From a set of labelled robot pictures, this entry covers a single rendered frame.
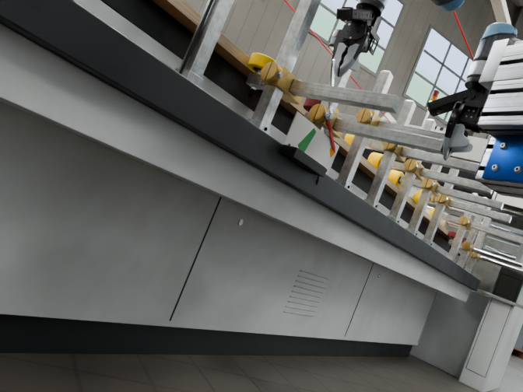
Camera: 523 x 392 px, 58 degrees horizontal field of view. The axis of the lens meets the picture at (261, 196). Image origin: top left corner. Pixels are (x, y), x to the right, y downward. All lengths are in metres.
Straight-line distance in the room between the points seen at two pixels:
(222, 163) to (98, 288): 0.45
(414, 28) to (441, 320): 5.57
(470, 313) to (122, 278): 2.97
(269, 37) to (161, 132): 5.95
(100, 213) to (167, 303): 0.39
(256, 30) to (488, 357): 4.90
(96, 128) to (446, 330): 3.33
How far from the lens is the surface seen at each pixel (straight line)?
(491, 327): 3.72
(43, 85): 0.86
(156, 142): 0.99
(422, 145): 1.30
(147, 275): 1.36
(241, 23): 6.74
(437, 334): 3.92
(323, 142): 1.40
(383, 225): 1.88
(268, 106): 1.18
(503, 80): 1.00
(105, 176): 1.19
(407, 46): 8.32
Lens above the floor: 0.49
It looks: 3 degrees up
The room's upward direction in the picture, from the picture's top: 22 degrees clockwise
